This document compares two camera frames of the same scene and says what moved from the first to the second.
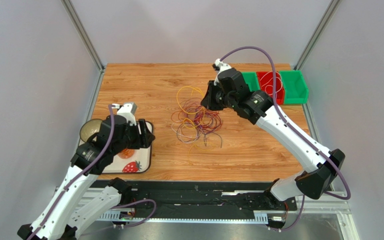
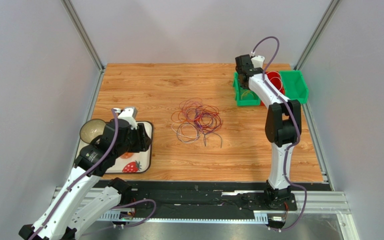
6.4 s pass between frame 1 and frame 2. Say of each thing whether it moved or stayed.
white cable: stayed
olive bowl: stayed
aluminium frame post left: stayed
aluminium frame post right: stayed
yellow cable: moved
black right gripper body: moved
